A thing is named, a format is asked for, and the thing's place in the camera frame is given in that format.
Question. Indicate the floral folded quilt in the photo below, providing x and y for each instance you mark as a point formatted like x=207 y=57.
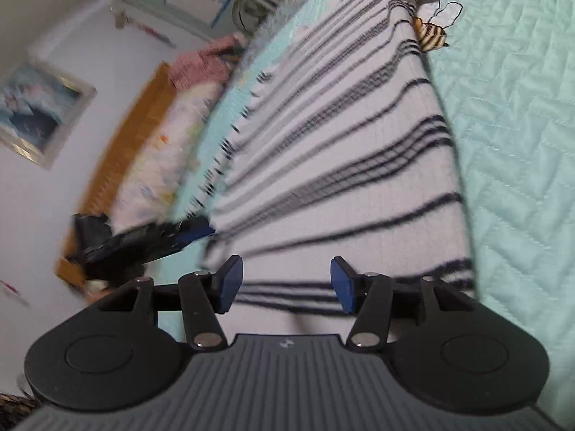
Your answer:
x=170 y=152

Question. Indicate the red wall decoration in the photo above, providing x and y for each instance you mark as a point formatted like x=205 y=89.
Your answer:
x=13 y=292

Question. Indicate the grey hoops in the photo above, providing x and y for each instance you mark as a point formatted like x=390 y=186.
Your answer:
x=249 y=13

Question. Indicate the framed wall picture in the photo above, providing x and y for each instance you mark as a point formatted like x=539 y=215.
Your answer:
x=40 y=107

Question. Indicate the white black-striped knit sweater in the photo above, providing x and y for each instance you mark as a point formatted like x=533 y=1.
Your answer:
x=350 y=143

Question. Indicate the wooden headboard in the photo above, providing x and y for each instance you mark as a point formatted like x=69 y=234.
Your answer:
x=130 y=143

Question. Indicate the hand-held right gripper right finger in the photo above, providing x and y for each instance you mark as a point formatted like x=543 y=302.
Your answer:
x=341 y=287

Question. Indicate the pink knitted cloth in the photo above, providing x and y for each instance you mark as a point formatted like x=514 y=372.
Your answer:
x=197 y=63

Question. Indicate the wall lamp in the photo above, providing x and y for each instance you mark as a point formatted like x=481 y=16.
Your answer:
x=120 y=18

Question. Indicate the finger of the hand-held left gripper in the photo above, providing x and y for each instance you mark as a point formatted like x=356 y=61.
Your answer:
x=197 y=231

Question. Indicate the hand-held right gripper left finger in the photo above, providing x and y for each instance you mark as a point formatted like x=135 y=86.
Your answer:
x=232 y=285

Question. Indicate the red blue hanging ornament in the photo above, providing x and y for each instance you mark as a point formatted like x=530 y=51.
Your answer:
x=152 y=32

